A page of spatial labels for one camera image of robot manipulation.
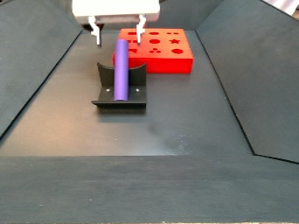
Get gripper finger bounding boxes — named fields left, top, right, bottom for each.
left=88, top=16, right=101, bottom=47
left=135, top=14, right=145, bottom=44

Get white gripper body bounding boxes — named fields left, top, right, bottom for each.
left=71, top=0, right=160, bottom=24

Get purple cylinder peg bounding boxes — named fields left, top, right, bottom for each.
left=115, top=39, right=128, bottom=101

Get red shape-sorter block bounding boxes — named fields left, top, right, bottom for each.
left=117, top=28, right=193, bottom=74

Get black curved cradle stand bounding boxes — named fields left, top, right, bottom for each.
left=92, top=63, right=147, bottom=108

